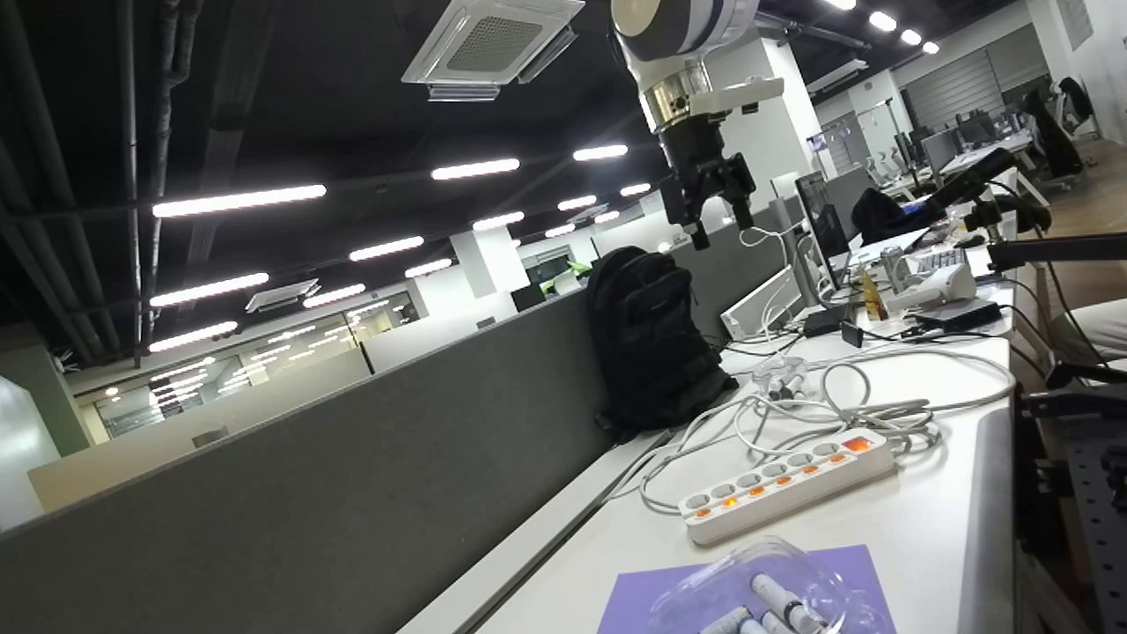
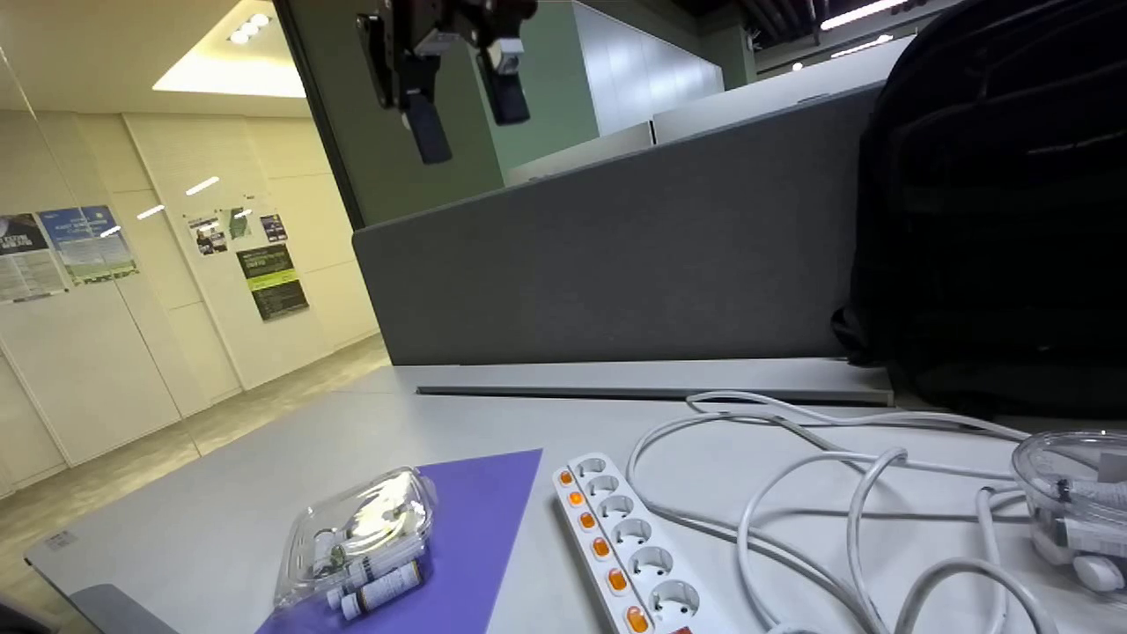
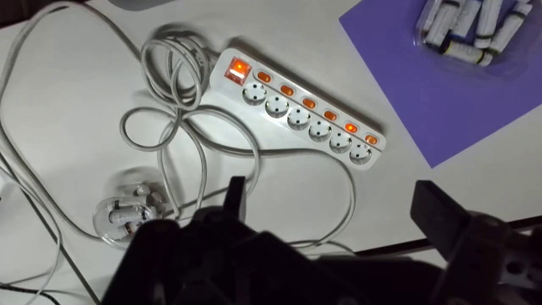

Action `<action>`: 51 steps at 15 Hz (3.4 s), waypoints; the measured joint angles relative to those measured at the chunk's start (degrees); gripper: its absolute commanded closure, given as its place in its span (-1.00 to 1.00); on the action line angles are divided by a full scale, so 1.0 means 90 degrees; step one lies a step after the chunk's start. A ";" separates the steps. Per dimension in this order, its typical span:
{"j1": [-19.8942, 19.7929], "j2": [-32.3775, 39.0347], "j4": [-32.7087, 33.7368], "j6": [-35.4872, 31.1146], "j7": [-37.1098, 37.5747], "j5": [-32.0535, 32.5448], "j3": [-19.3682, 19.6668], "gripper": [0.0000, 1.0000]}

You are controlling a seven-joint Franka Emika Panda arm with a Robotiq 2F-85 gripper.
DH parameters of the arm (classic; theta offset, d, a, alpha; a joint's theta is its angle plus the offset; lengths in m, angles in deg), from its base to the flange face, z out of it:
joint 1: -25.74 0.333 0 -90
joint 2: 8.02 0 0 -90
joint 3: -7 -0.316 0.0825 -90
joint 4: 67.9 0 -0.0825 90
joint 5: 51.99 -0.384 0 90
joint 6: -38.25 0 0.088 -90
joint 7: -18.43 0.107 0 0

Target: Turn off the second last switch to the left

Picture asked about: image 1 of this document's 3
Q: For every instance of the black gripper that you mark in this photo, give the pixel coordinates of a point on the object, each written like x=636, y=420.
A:
x=702, y=161

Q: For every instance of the white power strip orange switches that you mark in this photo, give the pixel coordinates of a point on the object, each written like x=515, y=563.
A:
x=785, y=484

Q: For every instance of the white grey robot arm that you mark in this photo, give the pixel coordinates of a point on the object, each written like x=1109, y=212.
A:
x=688, y=30

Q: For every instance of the black backpack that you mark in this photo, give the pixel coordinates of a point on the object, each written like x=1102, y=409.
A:
x=651, y=335

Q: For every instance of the black computer monitor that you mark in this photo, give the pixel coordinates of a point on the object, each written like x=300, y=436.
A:
x=821, y=231

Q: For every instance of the long fluorescent ceiling light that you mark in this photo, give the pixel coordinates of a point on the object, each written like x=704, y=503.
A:
x=474, y=170
x=386, y=248
x=499, y=221
x=207, y=292
x=192, y=335
x=598, y=154
x=238, y=200

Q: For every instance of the white electronic device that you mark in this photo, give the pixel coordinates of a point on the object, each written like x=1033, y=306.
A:
x=926, y=279

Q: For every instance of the white ceiling air conditioner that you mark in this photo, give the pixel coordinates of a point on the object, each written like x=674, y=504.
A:
x=486, y=45

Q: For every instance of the clear plastic bowl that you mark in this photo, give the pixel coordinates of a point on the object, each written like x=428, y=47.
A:
x=752, y=586

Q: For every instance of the person in dark clothes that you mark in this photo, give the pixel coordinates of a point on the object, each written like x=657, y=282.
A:
x=1053, y=130

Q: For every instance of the purple mat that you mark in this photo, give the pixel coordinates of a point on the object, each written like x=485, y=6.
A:
x=640, y=599

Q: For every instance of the grey white marker pen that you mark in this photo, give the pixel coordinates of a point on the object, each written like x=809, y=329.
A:
x=783, y=599
x=729, y=620

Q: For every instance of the black perforated board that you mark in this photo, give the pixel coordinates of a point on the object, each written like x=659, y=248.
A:
x=1093, y=494

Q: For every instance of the grey desk partition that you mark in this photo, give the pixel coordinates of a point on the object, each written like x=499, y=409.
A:
x=305, y=515

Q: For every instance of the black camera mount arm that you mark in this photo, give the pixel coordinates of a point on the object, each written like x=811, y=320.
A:
x=1056, y=248

